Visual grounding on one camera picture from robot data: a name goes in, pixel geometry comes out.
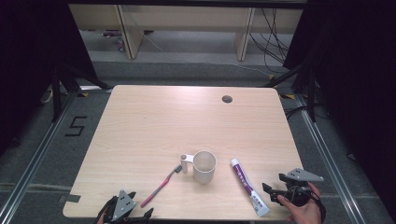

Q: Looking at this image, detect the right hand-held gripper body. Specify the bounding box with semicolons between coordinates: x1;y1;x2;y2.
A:
277;168;325;208

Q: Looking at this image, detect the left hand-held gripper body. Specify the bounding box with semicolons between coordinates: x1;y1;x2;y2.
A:
94;189;148;224

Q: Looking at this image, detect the white and purple toothpaste tube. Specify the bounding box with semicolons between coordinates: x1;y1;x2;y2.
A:
230;158;271;218

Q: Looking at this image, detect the pink toothbrush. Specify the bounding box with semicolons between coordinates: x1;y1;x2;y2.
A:
139;164;183;209

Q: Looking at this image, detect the white cup with handle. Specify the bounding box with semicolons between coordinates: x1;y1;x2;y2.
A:
179;150;218;185

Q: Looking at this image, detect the person's right hand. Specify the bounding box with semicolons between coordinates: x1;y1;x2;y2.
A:
276;182;327;224

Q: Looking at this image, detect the black metal stand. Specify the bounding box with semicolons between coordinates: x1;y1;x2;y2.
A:
50;63;110;123
263;61;319;123

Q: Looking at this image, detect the black curtain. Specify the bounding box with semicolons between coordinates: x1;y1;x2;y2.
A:
0;0;98;157
282;0;396;216

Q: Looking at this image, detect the aluminium floor rail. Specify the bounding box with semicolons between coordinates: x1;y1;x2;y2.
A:
294;92;369;224
0;90;79;224

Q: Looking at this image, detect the black floor cable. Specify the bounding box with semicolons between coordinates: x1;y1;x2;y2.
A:
284;105;310;121

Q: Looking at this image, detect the bundle of black hanging cables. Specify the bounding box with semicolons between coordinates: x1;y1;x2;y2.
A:
248;8;291;75

